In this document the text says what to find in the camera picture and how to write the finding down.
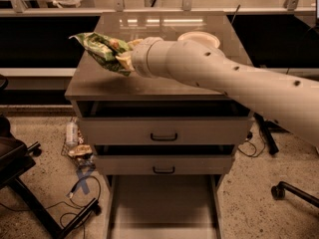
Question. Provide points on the middle drawer with black handle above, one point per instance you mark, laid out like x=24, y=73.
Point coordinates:
x=162, y=164

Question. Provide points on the grey drawer cabinet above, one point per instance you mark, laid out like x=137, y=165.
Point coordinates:
x=96, y=93

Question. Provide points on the top drawer with black handle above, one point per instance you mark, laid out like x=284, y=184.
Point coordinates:
x=164, y=131

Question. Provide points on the white paper bowl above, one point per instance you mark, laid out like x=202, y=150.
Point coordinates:
x=203, y=38

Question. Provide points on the black chair leg with caster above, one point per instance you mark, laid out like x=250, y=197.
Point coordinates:
x=278, y=193

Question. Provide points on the black table leg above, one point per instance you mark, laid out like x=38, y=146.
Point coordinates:
x=272, y=147

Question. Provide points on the open bottom drawer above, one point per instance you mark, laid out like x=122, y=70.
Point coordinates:
x=163, y=207

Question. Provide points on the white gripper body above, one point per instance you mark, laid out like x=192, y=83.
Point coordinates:
x=140, y=60

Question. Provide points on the black office chair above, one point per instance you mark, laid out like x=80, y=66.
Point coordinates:
x=35, y=184

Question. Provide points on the green jalapeno chip bag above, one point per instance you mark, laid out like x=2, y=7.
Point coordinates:
x=103, y=49

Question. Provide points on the wire basket on floor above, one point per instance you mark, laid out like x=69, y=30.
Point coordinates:
x=80, y=162

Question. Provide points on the drawer with black handle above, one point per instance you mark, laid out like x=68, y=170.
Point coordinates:
x=164, y=131
x=162, y=164

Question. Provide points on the white plastic bottle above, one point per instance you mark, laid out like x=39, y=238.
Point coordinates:
x=71, y=134

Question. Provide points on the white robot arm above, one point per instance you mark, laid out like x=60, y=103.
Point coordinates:
x=289, y=101

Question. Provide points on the crumpled snack packet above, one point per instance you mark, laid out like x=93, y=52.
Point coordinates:
x=80, y=151

